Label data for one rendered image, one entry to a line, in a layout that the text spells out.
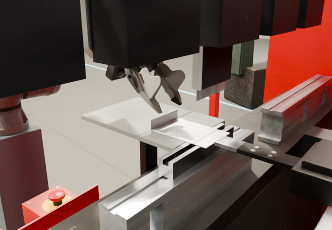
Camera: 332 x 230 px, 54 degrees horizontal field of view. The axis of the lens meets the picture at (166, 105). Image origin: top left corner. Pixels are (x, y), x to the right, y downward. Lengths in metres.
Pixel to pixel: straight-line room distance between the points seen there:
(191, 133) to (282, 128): 0.35
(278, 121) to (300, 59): 0.56
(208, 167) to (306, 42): 0.92
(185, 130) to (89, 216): 0.24
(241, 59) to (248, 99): 0.46
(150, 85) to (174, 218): 0.24
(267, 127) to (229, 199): 0.32
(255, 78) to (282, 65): 2.33
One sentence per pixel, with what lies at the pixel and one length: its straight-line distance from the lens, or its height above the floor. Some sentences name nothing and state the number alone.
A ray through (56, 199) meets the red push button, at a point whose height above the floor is 0.81.
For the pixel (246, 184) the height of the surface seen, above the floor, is 0.87.
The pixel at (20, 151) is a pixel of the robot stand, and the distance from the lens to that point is 1.33.
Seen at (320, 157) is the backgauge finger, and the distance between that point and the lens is 0.52.
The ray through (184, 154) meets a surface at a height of 1.00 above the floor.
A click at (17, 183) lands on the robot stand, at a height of 0.59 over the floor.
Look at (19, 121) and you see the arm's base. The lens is 1.32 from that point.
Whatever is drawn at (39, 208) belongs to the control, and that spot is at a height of 0.78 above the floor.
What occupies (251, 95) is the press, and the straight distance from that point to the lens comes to 3.83.
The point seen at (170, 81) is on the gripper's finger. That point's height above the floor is 1.08.
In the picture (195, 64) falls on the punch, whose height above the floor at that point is 1.14.
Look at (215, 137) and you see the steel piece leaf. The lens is 0.62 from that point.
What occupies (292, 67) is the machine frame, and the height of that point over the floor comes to 0.97.
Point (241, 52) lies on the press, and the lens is 3.80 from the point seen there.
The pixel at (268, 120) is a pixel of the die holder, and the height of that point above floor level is 0.93.
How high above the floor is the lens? 1.25
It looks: 19 degrees down
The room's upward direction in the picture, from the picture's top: straight up
